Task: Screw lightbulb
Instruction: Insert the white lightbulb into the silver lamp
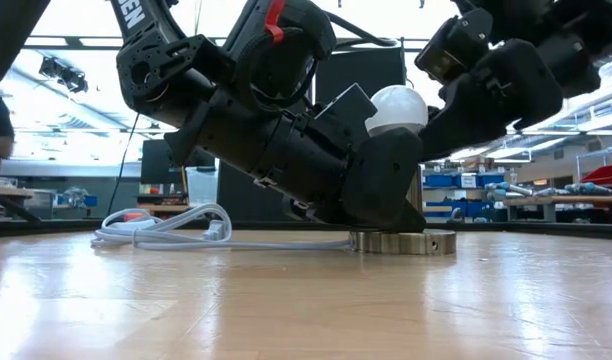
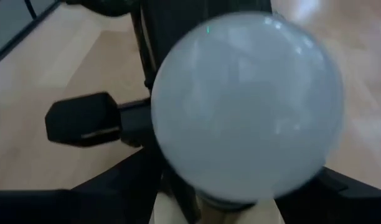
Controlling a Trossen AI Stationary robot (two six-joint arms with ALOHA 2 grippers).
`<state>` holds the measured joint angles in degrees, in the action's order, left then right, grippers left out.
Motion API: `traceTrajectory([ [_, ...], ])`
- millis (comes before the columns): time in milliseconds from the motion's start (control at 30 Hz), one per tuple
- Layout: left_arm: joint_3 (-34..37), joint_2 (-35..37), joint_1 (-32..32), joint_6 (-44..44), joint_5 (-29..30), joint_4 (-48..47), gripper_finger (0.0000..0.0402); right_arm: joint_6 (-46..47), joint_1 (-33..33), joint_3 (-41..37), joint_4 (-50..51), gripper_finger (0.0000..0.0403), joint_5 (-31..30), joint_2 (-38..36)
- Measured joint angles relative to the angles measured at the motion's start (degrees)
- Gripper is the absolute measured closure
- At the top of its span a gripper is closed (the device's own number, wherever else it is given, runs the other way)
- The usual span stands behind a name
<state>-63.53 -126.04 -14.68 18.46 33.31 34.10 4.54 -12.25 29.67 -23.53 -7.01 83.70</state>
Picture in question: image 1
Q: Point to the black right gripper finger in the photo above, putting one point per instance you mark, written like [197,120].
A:
[456,137]

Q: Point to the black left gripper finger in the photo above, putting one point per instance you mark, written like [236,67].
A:
[386,180]
[348,112]

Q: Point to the white lightbulb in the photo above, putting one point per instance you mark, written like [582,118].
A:
[397,107]

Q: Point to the round lamp socket base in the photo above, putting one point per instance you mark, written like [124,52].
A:
[406,242]

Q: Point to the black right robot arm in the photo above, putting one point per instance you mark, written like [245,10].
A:
[561,40]

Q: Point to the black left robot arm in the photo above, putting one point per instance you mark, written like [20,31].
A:
[156,65]

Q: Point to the blue storage bin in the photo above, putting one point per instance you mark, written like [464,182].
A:
[461,181]
[466,207]

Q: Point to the black backdrop panel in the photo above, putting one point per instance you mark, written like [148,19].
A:
[246,195]
[366,65]

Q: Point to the clear plastic bin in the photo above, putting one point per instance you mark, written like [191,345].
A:
[202,186]

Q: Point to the black monitor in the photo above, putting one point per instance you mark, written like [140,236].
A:
[156,162]

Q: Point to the low wooden shelf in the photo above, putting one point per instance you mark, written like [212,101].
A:
[161,200]

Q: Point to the red storage bin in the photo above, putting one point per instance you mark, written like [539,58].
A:
[606,175]

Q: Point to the wooden workbench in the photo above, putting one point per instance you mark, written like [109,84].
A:
[586,200]

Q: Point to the blue plastic crate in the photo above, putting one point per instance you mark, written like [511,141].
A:
[78,199]

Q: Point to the wooden side table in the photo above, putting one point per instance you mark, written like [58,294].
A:
[6,191]

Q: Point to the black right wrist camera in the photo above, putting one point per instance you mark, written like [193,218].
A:
[453,45]

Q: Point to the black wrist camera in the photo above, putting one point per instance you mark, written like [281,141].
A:
[286,55]
[453,45]

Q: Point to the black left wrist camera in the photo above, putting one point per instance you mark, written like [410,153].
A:
[286,55]

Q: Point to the black aluminium frame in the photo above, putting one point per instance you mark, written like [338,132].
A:
[536,230]

